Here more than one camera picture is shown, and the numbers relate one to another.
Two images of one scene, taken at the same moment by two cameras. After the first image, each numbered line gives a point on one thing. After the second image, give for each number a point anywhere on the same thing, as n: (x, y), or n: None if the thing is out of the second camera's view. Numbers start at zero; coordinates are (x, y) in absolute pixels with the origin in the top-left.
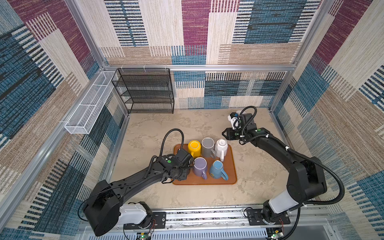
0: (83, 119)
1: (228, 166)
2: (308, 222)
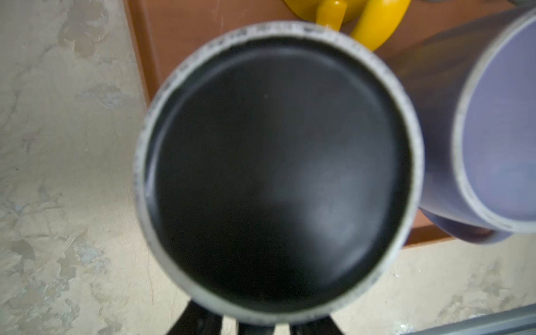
0: None
1: (161, 31)
2: (518, 321)
